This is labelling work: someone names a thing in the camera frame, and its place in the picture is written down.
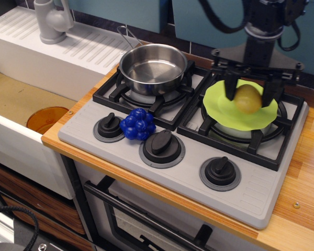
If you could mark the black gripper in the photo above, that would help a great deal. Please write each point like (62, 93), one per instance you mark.
(256, 60)

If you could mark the yellow toy potato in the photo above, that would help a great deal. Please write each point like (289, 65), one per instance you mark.
(248, 99)

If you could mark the blue toy blueberry cluster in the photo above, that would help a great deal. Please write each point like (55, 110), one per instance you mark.
(138, 125)

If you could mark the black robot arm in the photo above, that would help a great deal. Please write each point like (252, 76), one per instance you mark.
(266, 20)

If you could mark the green plastic plate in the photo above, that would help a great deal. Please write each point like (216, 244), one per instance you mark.
(224, 111)

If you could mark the black right stove knob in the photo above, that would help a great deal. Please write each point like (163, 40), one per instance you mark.
(220, 174)

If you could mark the black stove knob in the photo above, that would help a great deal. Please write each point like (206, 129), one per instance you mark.
(162, 150)
(220, 174)
(108, 130)

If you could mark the small steel pot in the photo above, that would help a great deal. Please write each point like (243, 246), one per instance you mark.
(153, 69)

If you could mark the grey toy stove top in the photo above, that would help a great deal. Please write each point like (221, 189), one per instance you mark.
(190, 141)

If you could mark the black middle stove knob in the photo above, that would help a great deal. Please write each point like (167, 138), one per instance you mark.
(162, 150)

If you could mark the black left stove knob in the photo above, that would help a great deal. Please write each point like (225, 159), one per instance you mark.
(108, 130)

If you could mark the black right burner grate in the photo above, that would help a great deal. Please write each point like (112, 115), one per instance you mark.
(266, 147)

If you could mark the black burner grate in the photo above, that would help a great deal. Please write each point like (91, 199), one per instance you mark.
(266, 147)
(167, 109)

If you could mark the black left burner grate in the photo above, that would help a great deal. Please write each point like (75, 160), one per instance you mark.
(167, 109)

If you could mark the toy oven door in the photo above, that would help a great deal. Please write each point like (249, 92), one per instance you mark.
(140, 231)

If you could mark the grey toy faucet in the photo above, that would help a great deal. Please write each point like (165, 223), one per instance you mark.
(53, 23)

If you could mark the orange plastic bowl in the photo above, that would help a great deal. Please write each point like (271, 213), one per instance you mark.
(42, 120)

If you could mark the white toy sink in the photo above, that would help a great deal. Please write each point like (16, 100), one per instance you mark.
(36, 76)

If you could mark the wooden drawer front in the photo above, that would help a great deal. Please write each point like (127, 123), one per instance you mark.
(57, 216)

